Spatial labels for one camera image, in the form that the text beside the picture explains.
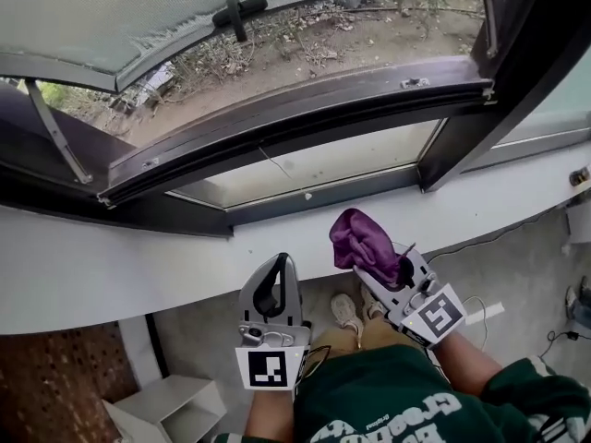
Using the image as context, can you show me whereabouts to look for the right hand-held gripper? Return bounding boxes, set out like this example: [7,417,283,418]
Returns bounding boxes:
[353,242,468,351]

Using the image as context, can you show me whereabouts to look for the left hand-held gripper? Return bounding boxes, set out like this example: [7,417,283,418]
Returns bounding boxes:
[235,252,312,392]

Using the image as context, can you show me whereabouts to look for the purple cloth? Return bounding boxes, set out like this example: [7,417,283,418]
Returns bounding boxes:
[328,208,401,293]

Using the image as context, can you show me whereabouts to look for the dark window frame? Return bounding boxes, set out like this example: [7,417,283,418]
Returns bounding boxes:
[0,0,591,240]

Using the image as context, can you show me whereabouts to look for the person's right forearm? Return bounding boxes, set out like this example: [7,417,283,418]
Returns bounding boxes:
[432,329,505,395]

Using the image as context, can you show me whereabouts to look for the person's left forearm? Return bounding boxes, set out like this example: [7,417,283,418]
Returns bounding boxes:
[243,387,297,443]

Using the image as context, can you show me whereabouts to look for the white window sill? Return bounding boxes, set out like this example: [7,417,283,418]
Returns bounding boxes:
[0,141,591,337]

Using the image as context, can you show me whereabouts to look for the open frosted window sash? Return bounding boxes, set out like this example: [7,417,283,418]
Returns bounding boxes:
[0,0,424,94]

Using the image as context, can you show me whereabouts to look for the person's right beige shoe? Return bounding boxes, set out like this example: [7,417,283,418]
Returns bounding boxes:
[359,283,387,321]

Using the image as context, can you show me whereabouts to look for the person's beige shoe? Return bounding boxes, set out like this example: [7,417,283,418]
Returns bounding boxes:
[330,293,367,341]
[359,283,387,321]

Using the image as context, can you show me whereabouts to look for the person's left beige shoe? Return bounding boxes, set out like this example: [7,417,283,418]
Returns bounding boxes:
[330,293,367,341]

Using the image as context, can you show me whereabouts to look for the khaki trousers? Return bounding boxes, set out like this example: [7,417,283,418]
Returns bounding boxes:
[308,312,419,364]

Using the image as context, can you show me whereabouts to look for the white floor tape strip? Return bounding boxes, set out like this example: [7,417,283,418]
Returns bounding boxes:
[464,301,505,326]

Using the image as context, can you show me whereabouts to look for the green printed sweatshirt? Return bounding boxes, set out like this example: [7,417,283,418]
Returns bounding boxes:
[215,342,591,443]

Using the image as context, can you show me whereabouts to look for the frosted fixed glass pane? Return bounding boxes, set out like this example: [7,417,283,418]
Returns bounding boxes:
[174,118,443,210]

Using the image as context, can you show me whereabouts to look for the white shelf unit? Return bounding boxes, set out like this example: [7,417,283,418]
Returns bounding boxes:
[102,373,229,443]

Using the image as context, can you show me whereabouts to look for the large frosted side pane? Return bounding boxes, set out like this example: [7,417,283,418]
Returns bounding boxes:
[489,46,591,150]

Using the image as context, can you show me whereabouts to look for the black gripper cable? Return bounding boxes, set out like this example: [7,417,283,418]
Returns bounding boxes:
[295,343,332,385]

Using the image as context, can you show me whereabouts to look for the thin white cable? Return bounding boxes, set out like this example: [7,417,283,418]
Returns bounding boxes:
[460,294,491,351]

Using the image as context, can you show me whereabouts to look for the black wall cable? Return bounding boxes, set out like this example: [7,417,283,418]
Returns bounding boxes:
[427,208,570,260]

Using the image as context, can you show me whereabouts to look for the black cable with adapter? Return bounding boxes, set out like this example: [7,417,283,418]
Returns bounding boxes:
[537,329,584,360]

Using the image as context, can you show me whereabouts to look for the black window handle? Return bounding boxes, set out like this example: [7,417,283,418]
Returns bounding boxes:
[211,0,270,43]

